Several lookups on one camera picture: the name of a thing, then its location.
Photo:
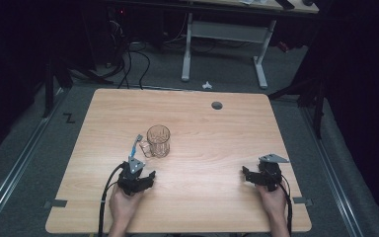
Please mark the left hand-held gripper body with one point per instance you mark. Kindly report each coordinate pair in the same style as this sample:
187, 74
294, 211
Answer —
130, 182

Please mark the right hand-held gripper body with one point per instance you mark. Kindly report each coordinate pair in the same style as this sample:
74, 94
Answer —
270, 173

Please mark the person's left hand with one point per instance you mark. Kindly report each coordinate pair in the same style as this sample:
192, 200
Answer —
123, 203

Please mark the person's right hand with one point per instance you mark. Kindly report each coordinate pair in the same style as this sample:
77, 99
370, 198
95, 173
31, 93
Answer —
273, 202

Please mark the blue toothbrush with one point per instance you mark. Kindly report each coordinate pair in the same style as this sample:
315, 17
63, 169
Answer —
135, 147

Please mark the clear glass mug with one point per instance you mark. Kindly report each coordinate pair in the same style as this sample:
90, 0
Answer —
158, 141

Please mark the grey tape strip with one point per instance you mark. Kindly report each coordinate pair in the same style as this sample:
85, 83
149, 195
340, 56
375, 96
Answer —
56, 203
302, 200

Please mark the black tripod stand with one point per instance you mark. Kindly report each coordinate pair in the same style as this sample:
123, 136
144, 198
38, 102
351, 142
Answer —
309, 89

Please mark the crumpled white paper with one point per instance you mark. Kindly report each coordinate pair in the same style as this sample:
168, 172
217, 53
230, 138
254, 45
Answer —
207, 86

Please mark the white-framed desk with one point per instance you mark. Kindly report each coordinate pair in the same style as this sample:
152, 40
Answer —
227, 31

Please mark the metal floor rail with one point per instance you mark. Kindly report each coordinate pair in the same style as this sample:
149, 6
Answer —
334, 177
16, 164

